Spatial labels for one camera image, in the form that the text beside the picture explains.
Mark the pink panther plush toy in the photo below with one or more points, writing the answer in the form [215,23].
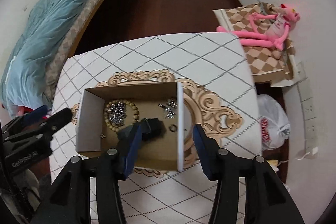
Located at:
[259,24]

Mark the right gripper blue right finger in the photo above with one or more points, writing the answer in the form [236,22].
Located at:
[207,150]

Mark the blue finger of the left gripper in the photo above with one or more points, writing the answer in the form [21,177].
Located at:
[34,116]
[55,122]

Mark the red cloth under bed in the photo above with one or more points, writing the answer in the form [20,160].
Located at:
[21,110]

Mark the white patterned tablecloth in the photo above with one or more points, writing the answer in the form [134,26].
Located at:
[218,93]

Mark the white cardboard box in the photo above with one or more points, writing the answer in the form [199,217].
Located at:
[146,116]

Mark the white wall socket strip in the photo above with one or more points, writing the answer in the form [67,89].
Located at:
[308,114]

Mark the teal blue duvet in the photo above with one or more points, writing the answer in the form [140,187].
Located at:
[24,61]

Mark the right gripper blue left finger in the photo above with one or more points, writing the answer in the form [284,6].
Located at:
[133,140]

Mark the white plastic bag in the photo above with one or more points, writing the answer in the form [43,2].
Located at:
[275,126]

